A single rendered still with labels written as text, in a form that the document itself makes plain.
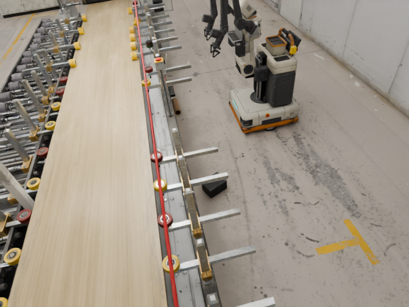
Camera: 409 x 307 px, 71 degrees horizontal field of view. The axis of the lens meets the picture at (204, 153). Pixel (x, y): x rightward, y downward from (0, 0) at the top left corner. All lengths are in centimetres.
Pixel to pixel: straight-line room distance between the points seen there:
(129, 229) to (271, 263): 124
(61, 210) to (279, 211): 175
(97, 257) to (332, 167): 233
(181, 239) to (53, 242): 70
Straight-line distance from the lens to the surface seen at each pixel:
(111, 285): 149
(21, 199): 203
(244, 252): 151
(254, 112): 322
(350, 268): 254
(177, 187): 176
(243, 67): 307
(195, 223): 156
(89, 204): 180
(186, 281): 171
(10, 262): 181
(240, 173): 293
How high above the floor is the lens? 219
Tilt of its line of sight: 44 degrees down
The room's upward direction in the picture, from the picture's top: 8 degrees counter-clockwise
